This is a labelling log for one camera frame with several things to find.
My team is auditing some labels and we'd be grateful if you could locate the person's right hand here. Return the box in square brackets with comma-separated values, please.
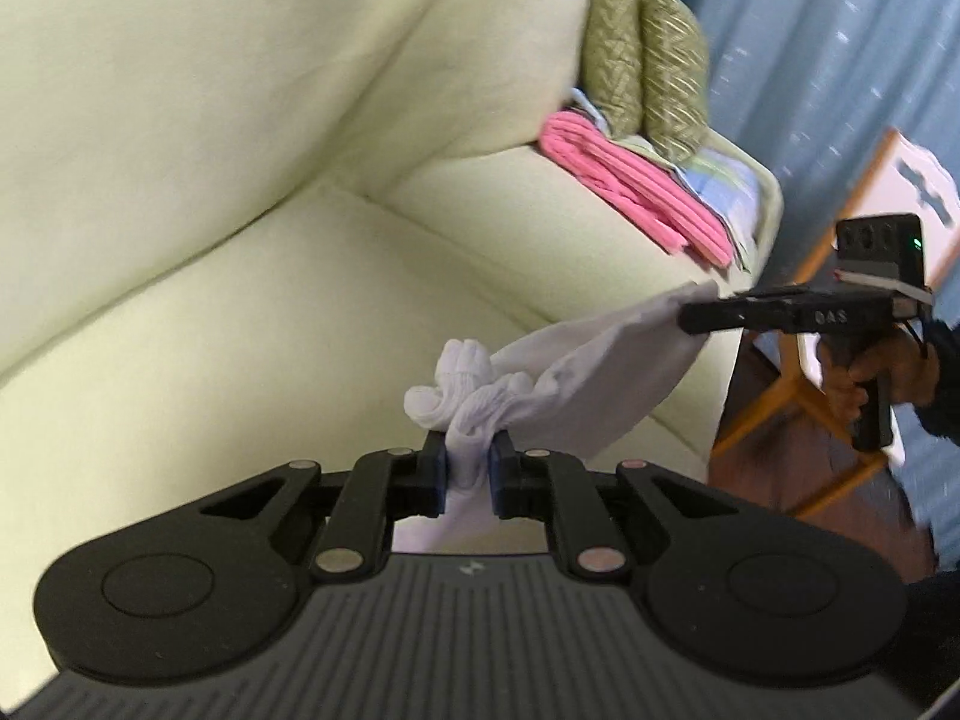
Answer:
[817, 328, 943, 422]

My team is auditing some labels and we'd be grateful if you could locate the pink folded cloth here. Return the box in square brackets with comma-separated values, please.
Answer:
[540, 111, 734, 268]

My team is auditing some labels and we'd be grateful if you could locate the light green sofa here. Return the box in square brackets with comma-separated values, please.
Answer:
[0, 0, 785, 695]

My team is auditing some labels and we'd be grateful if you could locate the wooden chair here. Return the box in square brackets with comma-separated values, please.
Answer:
[708, 127, 960, 520]

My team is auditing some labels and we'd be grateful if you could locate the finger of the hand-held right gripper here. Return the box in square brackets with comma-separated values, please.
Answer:
[678, 286, 817, 335]

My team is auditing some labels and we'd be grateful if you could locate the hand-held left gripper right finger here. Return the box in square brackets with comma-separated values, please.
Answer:
[487, 438, 742, 583]

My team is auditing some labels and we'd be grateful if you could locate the blue plaid folded cloth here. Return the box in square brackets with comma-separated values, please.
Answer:
[568, 86, 767, 275]

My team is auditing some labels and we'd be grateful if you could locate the person's right forearm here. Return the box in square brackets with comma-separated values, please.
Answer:
[916, 318, 960, 439]

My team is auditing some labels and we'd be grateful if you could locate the white tank top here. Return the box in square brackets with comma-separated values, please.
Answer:
[393, 281, 719, 556]

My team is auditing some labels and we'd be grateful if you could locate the green quilted cushion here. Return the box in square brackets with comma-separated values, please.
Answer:
[583, 0, 652, 140]
[640, 0, 710, 166]

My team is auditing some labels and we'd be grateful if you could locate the blue curtain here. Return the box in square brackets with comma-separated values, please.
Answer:
[651, 0, 960, 436]

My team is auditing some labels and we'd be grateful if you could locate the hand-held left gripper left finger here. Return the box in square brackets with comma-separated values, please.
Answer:
[198, 429, 452, 583]

